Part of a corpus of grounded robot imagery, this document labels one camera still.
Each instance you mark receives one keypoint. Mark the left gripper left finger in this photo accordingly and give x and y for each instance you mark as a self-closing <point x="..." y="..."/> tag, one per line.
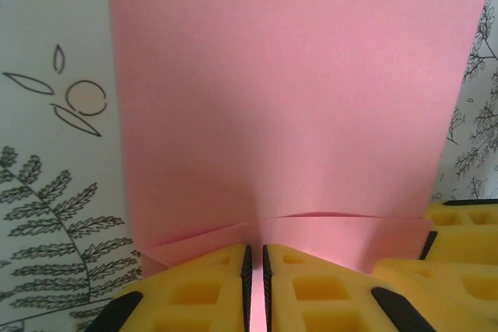
<point x="194" y="297"/>

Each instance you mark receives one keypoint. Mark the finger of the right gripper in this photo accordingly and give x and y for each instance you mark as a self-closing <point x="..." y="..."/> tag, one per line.
<point x="463" y="231"/>
<point x="447" y="301"/>

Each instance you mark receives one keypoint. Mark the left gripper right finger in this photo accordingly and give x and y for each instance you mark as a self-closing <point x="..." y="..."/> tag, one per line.
<point x="311" y="293"/>

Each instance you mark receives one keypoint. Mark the pink cloth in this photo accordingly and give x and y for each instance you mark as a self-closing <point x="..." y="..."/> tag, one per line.
<point x="272" y="95"/>

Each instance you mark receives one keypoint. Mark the floral patterned table cover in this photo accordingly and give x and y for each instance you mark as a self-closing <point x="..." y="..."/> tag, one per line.
<point x="39" y="153"/>

